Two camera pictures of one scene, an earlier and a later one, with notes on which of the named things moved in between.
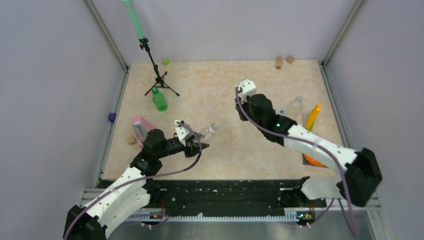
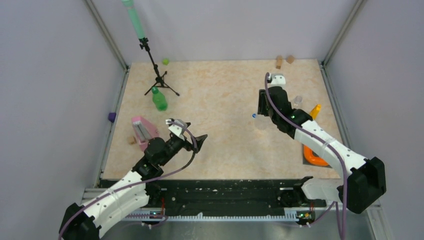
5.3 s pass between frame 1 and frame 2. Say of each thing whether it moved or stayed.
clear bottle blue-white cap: moved
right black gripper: moved
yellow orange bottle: stayed
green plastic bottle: stayed
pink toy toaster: stayed
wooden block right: stayed
